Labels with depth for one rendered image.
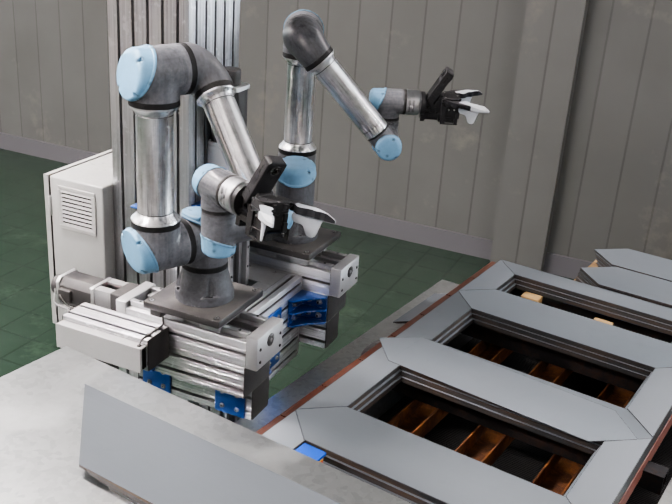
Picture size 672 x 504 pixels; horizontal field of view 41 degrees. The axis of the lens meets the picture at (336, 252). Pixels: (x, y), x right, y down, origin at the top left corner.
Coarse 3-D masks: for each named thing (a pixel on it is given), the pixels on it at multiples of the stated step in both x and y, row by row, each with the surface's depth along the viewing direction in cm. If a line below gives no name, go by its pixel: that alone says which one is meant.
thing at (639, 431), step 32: (512, 288) 301; (544, 288) 299; (480, 320) 277; (640, 320) 284; (576, 352) 262; (384, 384) 236; (416, 384) 240; (512, 416) 227; (320, 448) 206; (576, 448) 219; (384, 480) 198; (576, 480) 203
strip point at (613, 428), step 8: (608, 416) 226; (616, 416) 226; (608, 424) 222; (616, 424) 223; (624, 424) 223; (600, 432) 219; (608, 432) 219; (616, 432) 219; (624, 432) 219; (632, 432) 220; (592, 440) 215; (600, 440) 216; (608, 440) 216; (616, 440) 216
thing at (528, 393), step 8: (520, 384) 237; (528, 384) 238; (536, 384) 238; (544, 384) 238; (512, 392) 233; (520, 392) 234; (528, 392) 234; (536, 392) 234; (544, 392) 234; (504, 400) 229; (512, 400) 230; (520, 400) 230; (528, 400) 230; (536, 400) 230; (512, 408) 226; (520, 408) 226; (528, 408) 227
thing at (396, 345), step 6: (390, 342) 254; (396, 342) 254; (402, 342) 254; (408, 342) 255; (414, 342) 255; (384, 348) 250; (390, 348) 251; (396, 348) 251; (402, 348) 251; (390, 354) 248; (396, 354) 248
